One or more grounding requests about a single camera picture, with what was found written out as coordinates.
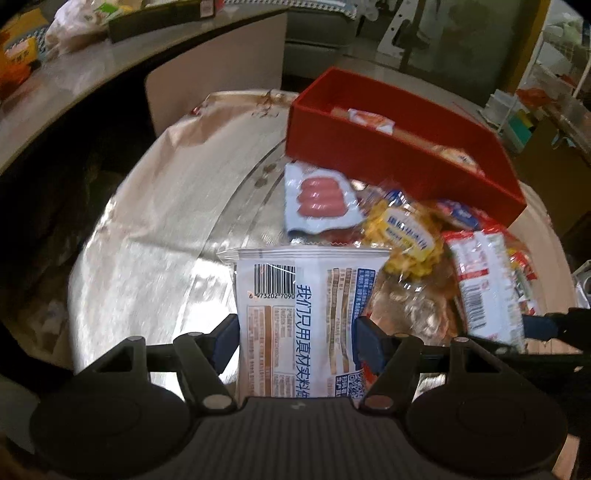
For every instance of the red storage box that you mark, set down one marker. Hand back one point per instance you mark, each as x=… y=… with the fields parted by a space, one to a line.
x=434 y=153

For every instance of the steamed cake snack packet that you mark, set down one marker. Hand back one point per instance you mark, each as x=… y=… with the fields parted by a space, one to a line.
x=371 y=120

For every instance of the dark green flat box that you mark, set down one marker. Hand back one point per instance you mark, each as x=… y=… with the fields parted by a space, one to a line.
x=157 y=17

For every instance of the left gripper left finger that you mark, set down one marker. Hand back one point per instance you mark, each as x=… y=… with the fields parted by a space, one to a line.
x=201 y=358

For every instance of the yellow waffle snack packet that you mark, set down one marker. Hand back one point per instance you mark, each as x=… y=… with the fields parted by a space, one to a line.
x=405 y=227

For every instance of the floral shiny tablecloth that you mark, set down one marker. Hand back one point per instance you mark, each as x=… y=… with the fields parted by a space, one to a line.
x=149 y=268

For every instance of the grey sofa ottoman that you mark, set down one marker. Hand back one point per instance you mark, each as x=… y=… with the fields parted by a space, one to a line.
x=318 y=32

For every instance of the red white barcode packet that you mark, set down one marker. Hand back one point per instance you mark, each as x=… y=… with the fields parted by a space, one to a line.
x=487 y=286

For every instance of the white wire rack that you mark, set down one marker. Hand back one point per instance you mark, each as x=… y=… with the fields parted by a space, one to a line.
x=560 y=63

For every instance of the white plastic bag of snacks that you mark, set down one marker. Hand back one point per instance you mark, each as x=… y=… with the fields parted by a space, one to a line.
x=79 y=23

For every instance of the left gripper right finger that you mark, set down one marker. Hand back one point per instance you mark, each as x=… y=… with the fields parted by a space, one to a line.
x=393 y=359

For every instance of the sausage snack packet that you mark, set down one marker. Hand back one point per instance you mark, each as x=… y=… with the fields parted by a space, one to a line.
x=318 y=200

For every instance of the wooden side cabinet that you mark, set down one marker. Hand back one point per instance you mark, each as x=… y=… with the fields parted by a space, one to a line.
x=560 y=175

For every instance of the white snack packet with barcode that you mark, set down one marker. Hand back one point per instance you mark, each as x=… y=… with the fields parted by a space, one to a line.
x=296 y=308

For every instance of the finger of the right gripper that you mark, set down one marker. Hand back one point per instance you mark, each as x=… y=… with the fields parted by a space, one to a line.
x=572 y=328

